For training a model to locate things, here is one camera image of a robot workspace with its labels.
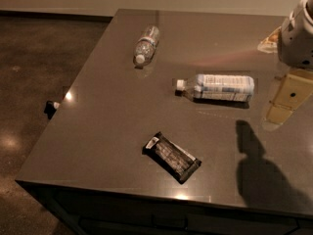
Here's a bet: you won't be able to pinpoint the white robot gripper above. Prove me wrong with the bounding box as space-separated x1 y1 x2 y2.
266 0 313 125

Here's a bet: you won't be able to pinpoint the blue labelled plastic bottle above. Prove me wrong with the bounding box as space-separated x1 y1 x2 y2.
176 73 254 102

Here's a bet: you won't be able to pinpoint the clear plastic water bottle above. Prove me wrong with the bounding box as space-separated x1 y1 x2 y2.
133 25 160 67

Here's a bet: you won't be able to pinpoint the glass jar with snacks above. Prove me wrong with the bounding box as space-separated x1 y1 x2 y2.
257 27 281 54

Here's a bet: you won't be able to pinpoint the black snack bar wrapper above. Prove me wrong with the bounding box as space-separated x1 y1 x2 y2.
143 132 201 184

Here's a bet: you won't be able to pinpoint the black handle on table side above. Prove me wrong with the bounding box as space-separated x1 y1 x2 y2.
44 101 60 119

